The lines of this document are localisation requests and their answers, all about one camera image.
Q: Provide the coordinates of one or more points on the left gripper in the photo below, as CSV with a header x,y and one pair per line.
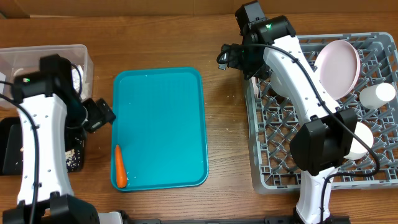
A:
x,y
100,112

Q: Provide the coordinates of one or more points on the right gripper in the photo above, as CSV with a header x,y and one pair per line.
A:
x,y
229,56

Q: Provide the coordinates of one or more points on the white napkin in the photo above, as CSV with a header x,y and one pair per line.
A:
x,y
77,78

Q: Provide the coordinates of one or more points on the orange carrot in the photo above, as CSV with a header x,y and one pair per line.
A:
x,y
121,177

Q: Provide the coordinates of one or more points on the pink round plate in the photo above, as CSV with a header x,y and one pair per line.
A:
x,y
338,68

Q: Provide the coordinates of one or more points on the white plastic cup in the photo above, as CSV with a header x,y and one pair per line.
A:
x,y
373,97

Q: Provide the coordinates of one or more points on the white plastic fork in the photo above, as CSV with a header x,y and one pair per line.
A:
x,y
255,87

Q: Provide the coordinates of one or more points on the grey bowl with rice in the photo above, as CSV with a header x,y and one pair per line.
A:
x,y
277,86

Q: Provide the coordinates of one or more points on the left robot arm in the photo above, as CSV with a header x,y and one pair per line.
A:
x,y
48,104

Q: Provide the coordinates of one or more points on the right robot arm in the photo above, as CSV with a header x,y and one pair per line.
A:
x,y
270,48

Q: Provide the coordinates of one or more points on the grey dishwasher rack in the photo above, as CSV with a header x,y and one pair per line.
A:
x,y
273,120

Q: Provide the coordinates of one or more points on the black plastic waste bin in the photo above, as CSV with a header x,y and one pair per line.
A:
x,y
12,152

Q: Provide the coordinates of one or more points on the pile of peanuts and rice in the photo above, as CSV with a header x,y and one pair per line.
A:
x,y
71,160

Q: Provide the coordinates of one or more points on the teal serving tray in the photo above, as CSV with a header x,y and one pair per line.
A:
x,y
160,127

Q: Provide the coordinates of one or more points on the clear plastic storage bin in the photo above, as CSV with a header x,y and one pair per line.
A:
x,y
21,60

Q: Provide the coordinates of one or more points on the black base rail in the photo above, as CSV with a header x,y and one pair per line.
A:
x,y
266,220

